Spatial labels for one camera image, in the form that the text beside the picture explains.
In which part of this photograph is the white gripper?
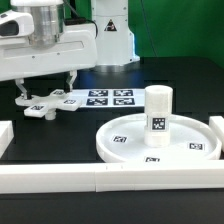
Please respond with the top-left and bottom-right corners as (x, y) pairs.
(0, 23), (97, 100)

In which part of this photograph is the white cross-shaped table base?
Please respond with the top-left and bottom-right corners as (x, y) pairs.
(15, 89), (82, 120)

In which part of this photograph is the white round table top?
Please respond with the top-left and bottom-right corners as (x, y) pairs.
(96, 113), (222, 163)

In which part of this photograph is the white marker tag sheet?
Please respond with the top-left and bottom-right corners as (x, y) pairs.
(66, 89), (144, 108)

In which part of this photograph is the white left fence block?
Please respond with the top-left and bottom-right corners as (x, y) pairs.
(0, 121), (14, 158)

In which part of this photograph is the white fence block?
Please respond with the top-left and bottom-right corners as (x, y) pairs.
(0, 121), (14, 158)
(209, 116), (224, 152)

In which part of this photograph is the white front fence bar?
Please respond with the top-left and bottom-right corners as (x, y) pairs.
(0, 160), (224, 194)

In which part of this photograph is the white right fence block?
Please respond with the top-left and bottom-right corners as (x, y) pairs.
(209, 116), (224, 152)

